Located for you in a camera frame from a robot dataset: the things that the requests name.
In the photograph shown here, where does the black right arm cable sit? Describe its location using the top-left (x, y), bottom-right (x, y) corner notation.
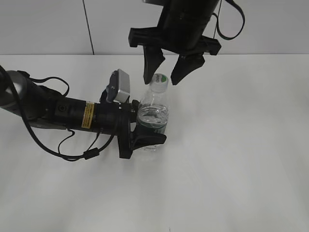
top-left (210, 0), bottom-right (246, 41)

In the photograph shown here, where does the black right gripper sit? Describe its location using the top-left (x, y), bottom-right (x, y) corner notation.
top-left (128, 0), bottom-right (221, 85)

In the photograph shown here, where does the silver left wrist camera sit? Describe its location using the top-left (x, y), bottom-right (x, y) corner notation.
top-left (106, 69), bottom-right (130, 103)

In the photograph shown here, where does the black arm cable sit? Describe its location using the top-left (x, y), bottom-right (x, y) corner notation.
top-left (210, 0), bottom-right (246, 41)
top-left (0, 65), bottom-right (115, 162)

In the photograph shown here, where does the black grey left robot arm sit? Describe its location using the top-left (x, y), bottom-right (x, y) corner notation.
top-left (0, 69), bottom-right (167, 161)

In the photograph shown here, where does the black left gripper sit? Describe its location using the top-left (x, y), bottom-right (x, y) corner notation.
top-left (93, 100), bottom-right (167, 159)

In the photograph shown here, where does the clear plastic water bottle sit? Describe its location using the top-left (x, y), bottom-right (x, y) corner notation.
top-left (136, 82), bottom-right (169, 152)

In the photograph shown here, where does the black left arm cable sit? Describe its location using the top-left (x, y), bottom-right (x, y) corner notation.
top-left (0, 65), bottom-right (115, 162)

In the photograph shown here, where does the white green bottle cap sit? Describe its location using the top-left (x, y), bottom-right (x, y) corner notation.
top-left (150, 73), bottom-right (169, 93)

